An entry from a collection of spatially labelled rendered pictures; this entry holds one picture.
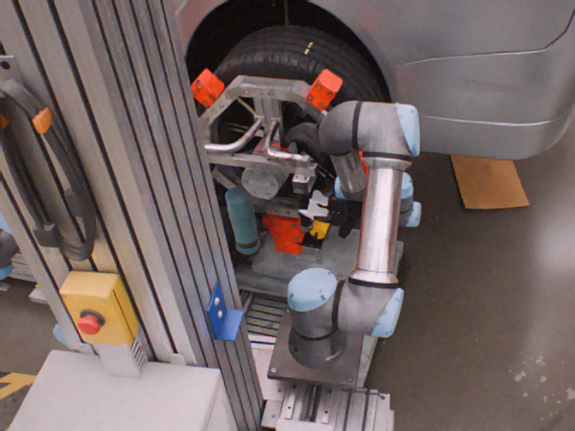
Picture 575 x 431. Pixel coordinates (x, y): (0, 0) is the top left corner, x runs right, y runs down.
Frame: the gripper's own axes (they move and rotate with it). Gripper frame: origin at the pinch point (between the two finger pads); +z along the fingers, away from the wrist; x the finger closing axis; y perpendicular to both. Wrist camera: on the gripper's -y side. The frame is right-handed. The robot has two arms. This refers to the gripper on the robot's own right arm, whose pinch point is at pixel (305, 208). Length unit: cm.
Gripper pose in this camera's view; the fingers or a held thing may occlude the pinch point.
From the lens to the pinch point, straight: 209.7
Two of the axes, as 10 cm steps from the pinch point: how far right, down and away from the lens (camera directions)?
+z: -9.6, -1.0, 2.7
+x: -2.7, 6.6, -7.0
